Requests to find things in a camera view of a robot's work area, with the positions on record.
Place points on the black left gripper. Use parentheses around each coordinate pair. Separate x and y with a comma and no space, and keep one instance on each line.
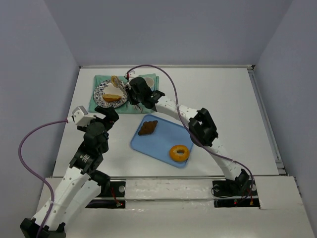
(109,115)

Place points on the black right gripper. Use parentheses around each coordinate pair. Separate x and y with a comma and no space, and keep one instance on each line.
(132,95)

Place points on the sliced baguette bread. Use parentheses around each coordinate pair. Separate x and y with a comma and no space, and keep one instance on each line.
(111,98)

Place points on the metal tongs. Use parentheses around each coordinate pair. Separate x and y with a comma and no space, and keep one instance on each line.
(122,88)

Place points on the small round bun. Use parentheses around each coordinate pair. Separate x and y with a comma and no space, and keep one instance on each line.
(114,80)

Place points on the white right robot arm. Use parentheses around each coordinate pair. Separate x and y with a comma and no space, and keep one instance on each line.
(198,123)

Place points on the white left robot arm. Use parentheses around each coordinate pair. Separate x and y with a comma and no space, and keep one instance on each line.
(82,181)

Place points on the light blue mug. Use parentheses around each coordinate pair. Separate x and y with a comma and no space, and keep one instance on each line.
(150,82)

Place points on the green cloth napkin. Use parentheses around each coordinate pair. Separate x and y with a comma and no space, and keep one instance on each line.
(126,108)

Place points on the blue floral plate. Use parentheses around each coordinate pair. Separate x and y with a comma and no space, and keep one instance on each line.
(106,87)

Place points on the dark chocolate croissant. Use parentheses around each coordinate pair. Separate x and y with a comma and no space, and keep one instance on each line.
(147,127)

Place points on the blue plastic tray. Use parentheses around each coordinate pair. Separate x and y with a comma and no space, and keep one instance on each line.
(158,144)

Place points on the orange bagel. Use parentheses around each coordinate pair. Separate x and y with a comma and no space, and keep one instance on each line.
(179,153)

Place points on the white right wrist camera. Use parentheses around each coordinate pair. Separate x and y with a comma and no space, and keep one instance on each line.
(130,75)

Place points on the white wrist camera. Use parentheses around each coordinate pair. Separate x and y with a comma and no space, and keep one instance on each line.
(80,117)
(130,75)

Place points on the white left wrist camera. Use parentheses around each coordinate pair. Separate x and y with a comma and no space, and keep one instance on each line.
(80,117)

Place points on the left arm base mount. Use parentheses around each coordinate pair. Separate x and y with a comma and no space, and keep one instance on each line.
(112,196)

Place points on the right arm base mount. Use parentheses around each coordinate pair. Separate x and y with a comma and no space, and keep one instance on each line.
(240,192)

